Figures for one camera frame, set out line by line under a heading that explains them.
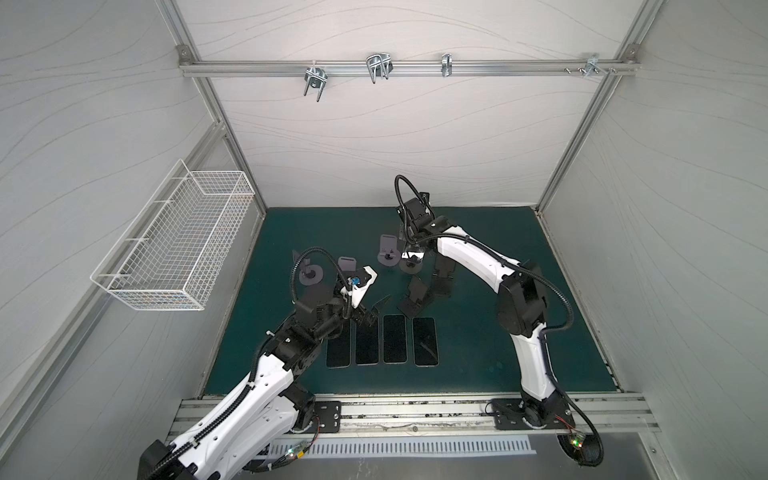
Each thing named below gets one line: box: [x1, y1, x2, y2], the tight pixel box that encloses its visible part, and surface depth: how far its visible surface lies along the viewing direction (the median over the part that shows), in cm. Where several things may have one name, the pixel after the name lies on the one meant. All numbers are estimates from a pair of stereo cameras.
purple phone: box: [355, 317, 379, 365], surface depth 86 cm
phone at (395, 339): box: [382, 314, 408, 365], surface depth 89 cm
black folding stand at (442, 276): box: [431, 252, 456, 297], surface depth 98 cm
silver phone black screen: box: [325, 319, 352, 369], surface depth 84 cm
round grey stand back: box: [398, 256, 423, 275], surface depth 104 cm
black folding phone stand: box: [397, 275, 435, 319], surface depth 92 cm
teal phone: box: [412, 317, 439, 367], surface depth 88 cm
